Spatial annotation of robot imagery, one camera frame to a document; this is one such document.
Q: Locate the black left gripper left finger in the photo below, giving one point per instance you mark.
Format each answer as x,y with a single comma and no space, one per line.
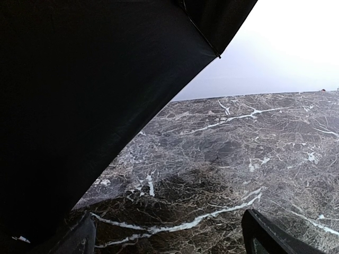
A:
78,237

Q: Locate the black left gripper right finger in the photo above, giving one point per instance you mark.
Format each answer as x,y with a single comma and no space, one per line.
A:
263,236

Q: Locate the lavender and black folding umbrella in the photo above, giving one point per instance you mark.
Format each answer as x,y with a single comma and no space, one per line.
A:
79,79

